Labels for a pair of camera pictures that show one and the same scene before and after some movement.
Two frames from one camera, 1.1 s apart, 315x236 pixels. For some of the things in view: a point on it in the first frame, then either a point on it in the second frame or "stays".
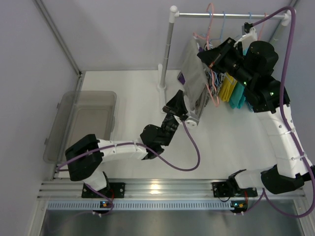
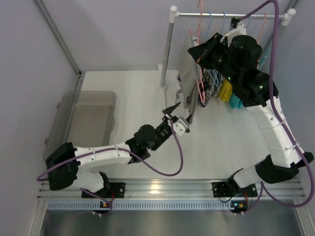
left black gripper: x=172 y=111 to x=169 y=120
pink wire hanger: x=216 y=103 to x=198 y=35
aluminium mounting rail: x=160 y=191 stays
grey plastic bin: x=79 y=114 stays
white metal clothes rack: x=174 y=15 stays
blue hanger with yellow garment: x=229 y=82 stays
